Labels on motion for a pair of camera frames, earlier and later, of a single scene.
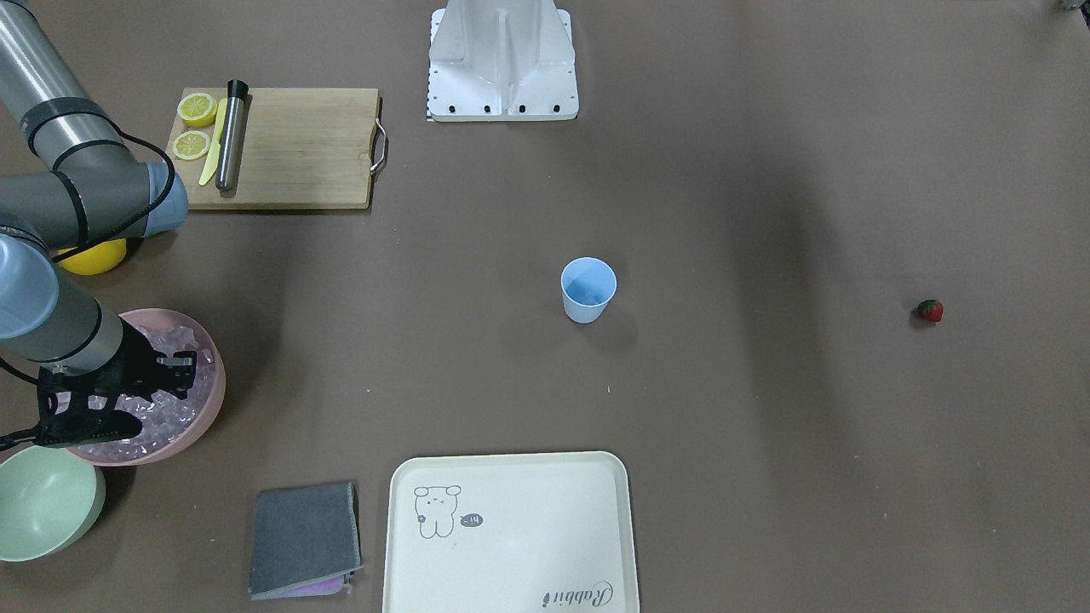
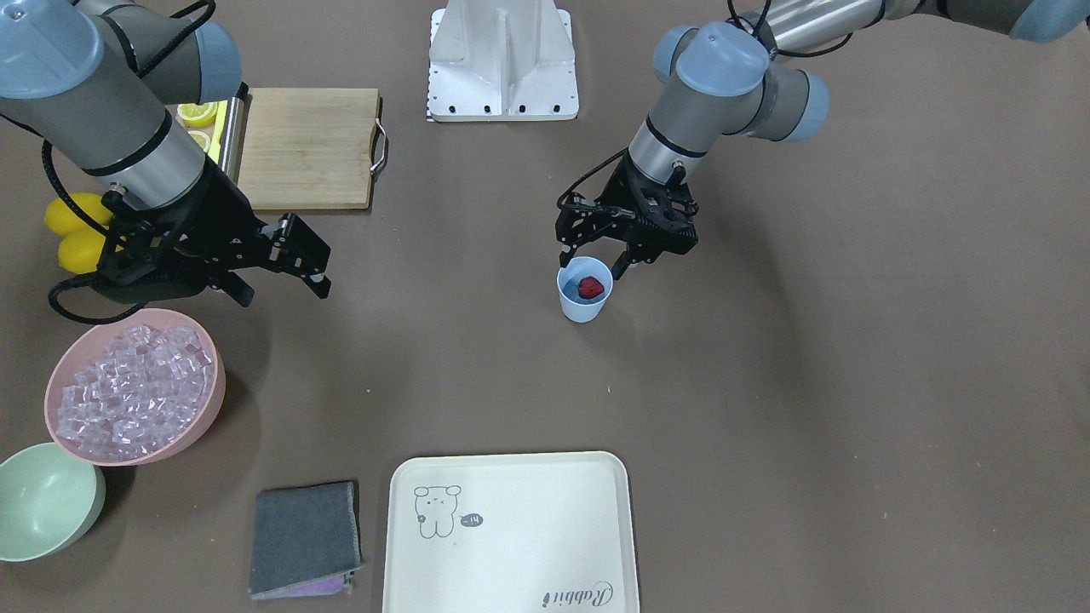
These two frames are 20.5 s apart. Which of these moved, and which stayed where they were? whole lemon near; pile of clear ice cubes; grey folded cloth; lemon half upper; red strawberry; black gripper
Moved: black gripper; red strawberry
Stayed: grey folded cloth; lemon half upper; whole lemon near; pile of clear ice cubes
